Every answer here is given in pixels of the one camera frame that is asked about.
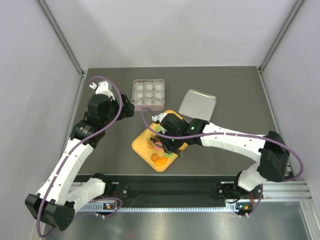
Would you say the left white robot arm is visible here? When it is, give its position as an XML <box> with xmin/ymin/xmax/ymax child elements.
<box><xmin>24</xmin><ymin>92</ymin><xmax>135</xmax><ymax>231</ymax></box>

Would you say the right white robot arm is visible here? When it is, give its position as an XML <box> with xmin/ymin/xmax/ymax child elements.
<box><xmin>151</xmin><ymin>113</ymin><xmax>290</xmax><ymax>198</ymax></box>

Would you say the pink sandwich cookie left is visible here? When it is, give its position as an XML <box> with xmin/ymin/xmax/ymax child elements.
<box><xmin>154</xmin><ymin>146</ymin><xmax>163</xmax><ymax>151</ymax></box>

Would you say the green sandwich cookie bottom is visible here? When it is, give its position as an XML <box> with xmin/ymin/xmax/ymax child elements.
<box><xmin>165</xmin><ymin>153</ymin><xmax>175</xmax><ymax>159</ymax></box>

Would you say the green sandwich cookie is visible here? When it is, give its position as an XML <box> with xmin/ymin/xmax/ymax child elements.
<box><xmin>155</xmin><ymin>125</ymin><xmax>162</xmax><ymax>133</ymax></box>
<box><xmin>165</xmin><ymin>153</ymin><xmax>175</xmax><ymax>159</ymax></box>

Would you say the yellow plastic tray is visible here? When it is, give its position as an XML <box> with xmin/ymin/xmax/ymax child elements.
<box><xmin>131</xmin><ymin>109</ymin><xmax>191</xmax><ymax>173</ymax></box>

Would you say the swirl cookie bottom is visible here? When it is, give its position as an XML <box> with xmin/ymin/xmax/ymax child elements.
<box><xmin>150</xmin><ymin>153</ymin><xmax>160</xmax><ymax>162</ymax></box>

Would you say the green sandwich cookie top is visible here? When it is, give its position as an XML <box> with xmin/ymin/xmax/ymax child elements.
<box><xmin>155</xmin><ymin>125</ymin><xmax>162</xmax><ymax>133</ymax></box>

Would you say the fish shaped cookie bottom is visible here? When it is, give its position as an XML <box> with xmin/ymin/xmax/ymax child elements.
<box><xmin>154</xmin><ymin>156</ymin><xmax>168</xmax><ymax>167</ymax></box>

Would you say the pink cookie tin box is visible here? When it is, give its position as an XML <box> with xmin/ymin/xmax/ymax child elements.
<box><xmin>131</xmin><ymin>79</ymin><xmax>165</xmax><ymax>111</ymax></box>

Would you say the silver tin lid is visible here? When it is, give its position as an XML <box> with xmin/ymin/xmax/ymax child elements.
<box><xmin>178</xmin><ymin>89</ymin><xmax>218</xmax><ymax>122</ymax></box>

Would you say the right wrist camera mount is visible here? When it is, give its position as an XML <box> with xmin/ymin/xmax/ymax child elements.
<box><xmin>151</xmin><ymin>112</ymin><xmax>167</xmax><ymax>134</ymax></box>

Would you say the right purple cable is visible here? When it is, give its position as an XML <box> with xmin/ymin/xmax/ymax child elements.
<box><xmin>141</xmin><ymin>106</ymin><xmax>305</xmax><ymax>218</ymax></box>

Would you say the purple cable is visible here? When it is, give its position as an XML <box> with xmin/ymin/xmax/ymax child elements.
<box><xmin>36</xmin><ymin>75</ymin><xmax>124</xmax><ymax>238</ymax></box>
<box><xmin>141</xmin><ymin>106</ymin><xmax>305</xmax><ymax>218</ymax></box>

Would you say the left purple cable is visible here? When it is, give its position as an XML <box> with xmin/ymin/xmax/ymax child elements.
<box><xmin>36</xmin><ymin>75</ymin><xmax>124</xmax><ymax>238</ymax></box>

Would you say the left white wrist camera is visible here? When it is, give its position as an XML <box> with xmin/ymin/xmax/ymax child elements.
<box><xmin>89</xmin><ymin>80</ymin><xmax>114</xmax><ymax>97</ymax></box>

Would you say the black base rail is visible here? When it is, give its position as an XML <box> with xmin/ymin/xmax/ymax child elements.
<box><xmin>72</xmin><ymin>174</ymin><xmax>266</xmax><ymax>208</ymax></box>

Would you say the aluminium frame rail front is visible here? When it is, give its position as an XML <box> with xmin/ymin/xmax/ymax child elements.
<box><xmin>78</xmin><ymin>181</ymin><xmax>312</xmax><ymax>215</ymax></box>

